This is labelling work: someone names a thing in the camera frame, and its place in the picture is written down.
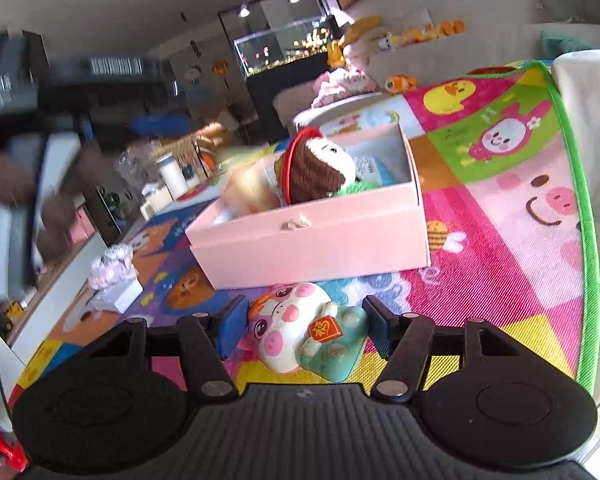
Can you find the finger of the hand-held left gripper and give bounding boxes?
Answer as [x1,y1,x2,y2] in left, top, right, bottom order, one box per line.
[129,113,192,137]

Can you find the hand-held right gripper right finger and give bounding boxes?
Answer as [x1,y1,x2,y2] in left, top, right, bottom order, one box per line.
[362,295,517,405]

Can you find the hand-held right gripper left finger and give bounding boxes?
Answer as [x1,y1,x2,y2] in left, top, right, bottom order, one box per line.
[87,294,251,404]

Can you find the ceramic pig figurine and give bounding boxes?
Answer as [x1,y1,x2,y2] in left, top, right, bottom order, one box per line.
[247,282,370,385]

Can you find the pink cardboard box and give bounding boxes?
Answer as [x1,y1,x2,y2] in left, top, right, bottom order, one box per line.
[185,121,432,291]

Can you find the bread roll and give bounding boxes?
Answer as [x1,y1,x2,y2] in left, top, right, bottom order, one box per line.
[227,160,281,216]

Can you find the blue white soft packet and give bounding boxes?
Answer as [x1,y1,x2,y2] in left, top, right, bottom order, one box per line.
[352,155,397,189]

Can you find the crochet doll with brown hair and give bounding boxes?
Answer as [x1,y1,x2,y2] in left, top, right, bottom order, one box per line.
[275,127,382,206]

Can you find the clear plastic bag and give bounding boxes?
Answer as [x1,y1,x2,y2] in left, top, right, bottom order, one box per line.
[112,145,161,196]

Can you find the white plastic bottle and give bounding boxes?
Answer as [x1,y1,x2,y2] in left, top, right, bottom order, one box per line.
[157,154,190,200]

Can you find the black fish tank cabinet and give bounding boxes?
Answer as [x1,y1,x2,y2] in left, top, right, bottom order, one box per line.
[245,52,331,137]

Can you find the small white box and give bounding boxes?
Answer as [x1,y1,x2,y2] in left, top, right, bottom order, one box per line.
[87,277,145,314]

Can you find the pink bag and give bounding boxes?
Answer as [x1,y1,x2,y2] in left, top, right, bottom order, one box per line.
[67,207,94,244]

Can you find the colourful cartoon play mat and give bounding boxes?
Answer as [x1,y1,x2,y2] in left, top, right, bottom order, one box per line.
[7,60,600,411]

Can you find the pink crochet flower bouquet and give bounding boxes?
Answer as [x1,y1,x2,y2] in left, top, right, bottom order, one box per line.
[89,242,140,291]

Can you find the glass fish tank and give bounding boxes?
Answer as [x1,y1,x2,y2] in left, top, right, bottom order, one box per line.
[217,0,340,80]

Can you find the pink frilly clothes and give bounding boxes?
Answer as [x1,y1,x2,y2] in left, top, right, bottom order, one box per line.
[311,70,376,109]

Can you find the yellow toy vehicle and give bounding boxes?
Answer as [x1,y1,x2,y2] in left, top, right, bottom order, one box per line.
[0,302,24,334]

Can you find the yellow pillow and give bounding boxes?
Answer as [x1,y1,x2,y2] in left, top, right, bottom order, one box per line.
[340,16,385,46]

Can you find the orange fish plush toy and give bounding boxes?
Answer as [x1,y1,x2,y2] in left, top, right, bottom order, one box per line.
[384,74,419,94]

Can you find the red plastic object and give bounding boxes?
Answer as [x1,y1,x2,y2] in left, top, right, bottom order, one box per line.
[0,400,29,472]

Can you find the beige sofa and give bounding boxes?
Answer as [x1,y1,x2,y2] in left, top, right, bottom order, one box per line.
[272,20,600,222]

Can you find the yellow duck plush toys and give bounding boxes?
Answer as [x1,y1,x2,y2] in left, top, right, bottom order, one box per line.
[395,20,466,49]

